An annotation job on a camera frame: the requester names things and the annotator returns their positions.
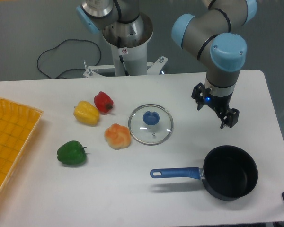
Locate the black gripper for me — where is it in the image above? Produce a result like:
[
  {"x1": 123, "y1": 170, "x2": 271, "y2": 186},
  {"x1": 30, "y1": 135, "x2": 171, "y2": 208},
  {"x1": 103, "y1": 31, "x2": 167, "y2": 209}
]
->
[{"x1": 191, "y1": 83, "x2": 240, "y2": 129}]

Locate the orange flower-shaped bread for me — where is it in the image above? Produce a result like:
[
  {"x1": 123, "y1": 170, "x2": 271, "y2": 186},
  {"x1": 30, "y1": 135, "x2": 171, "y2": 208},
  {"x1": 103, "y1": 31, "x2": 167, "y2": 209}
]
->
[{"x1": 104, "y1": 123, "x2": 131, "y2": 149}]

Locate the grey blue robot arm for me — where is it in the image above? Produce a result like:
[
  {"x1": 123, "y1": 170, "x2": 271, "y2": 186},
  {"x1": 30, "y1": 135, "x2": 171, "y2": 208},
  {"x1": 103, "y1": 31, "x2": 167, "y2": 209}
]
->
[{"x1": 76, "y1": 0, "x2": 257, "y2": 127}]

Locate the glass lid blue knob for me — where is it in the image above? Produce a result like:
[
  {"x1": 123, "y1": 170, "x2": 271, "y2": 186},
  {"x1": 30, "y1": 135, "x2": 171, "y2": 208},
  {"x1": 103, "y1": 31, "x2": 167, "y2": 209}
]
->
[{"x1": 128, "y1": 104, "x2": 174, "y2": 146}]

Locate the red bell pepper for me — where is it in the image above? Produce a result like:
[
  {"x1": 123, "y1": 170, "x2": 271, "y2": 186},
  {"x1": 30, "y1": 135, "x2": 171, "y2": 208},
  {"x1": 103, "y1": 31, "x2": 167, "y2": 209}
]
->
[{"x1": 94, "y1": 91, "x2": 114, "y2": 113}]

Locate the yellow bell pepper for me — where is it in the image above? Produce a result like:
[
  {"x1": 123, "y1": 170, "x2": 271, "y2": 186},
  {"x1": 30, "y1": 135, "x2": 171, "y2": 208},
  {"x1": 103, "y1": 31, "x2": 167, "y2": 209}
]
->
[{"x1": 73, "y1": 101, "x2": 100, "y2": 126}]

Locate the green bell pepper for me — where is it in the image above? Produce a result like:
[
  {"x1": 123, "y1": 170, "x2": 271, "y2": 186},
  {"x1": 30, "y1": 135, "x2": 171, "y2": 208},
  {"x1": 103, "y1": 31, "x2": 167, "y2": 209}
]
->
[{"x1": 57, "y1": 140, "x2": 87, "y2": 165}]

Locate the yellow woven basket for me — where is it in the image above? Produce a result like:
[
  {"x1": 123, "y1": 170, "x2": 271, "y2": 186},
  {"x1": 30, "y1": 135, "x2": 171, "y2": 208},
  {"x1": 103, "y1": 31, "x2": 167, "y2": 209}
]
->
[{"x1": 0, "y1": 97, "x2": 43, "y2": 194}]

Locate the black saucepan blue handle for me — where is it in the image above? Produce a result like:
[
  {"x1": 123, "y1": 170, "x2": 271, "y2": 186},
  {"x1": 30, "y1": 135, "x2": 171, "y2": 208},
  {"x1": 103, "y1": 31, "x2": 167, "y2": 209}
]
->
[{"x1": 150, "y1": 145, "x2": 258, "y2": 201}]

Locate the black cable on floor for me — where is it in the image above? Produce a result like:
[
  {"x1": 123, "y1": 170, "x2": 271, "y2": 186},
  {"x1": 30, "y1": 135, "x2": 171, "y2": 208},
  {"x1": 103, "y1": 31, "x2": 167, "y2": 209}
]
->
[{"x1": 36, "y1": 39, "x2": 102, "y2": 79}]

